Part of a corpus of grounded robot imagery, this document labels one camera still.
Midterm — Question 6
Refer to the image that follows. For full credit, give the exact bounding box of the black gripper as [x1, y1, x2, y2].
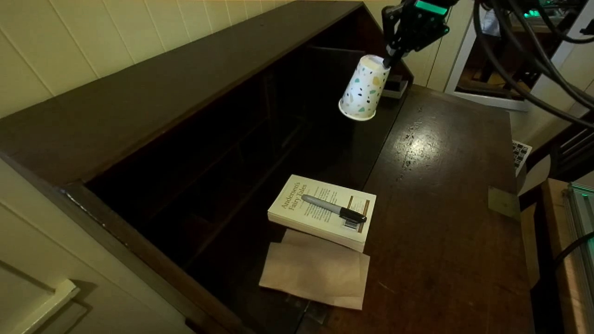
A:
[381, 0, 452, 69]

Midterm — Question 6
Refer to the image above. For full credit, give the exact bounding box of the speckled white paper cup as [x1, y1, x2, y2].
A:
[338, 54, 391, 122]

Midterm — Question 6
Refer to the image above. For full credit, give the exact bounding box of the dark wooden cabinet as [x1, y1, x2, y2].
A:
[0, 0, 535, 334]

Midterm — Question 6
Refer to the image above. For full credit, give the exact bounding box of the small dark box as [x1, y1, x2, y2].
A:
[381, 74, 409, 100]

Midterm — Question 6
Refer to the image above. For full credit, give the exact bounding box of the white keyboard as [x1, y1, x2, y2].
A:
[512, 140, 533, 177]

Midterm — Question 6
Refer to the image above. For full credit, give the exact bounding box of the grey marker with black cap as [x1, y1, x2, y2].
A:
[301, 194, 368, 224]

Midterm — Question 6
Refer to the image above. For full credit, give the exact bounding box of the cream paperback book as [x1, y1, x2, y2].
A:
[267, 174, 377, 253]

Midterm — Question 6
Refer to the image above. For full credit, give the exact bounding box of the dark wooden chair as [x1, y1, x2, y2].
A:
[547, 120, 594, 182]

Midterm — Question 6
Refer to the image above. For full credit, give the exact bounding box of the brown paper napkin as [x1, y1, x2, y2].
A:
[258, 228, 371, 311]

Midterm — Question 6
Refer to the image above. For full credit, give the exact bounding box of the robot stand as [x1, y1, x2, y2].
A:
[540, 178, 594, 334]

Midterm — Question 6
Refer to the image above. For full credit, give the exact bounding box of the black cable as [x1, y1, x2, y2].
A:
[552, 231, 594, 270]

